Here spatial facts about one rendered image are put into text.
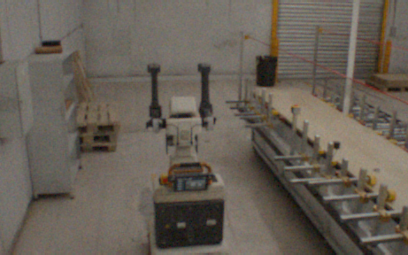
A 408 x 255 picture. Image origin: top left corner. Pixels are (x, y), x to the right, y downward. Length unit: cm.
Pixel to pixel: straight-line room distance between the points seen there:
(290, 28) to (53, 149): 807
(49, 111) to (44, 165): 61
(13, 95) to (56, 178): 147
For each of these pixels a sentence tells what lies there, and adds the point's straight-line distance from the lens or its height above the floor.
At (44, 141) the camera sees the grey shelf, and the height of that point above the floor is 70.
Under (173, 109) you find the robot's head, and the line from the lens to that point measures 338.
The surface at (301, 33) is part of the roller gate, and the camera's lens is 1159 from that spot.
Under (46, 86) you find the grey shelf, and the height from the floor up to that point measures 129.
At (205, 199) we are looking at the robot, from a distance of 327.
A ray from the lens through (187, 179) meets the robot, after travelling 309.
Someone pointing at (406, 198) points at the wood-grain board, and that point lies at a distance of 318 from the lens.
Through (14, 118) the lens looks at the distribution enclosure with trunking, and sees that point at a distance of 373.
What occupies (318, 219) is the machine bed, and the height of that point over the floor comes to 17.
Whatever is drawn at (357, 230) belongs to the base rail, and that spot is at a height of 70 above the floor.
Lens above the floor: 221
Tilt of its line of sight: 18 degrees down
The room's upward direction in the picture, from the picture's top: 1 degrees clockwise
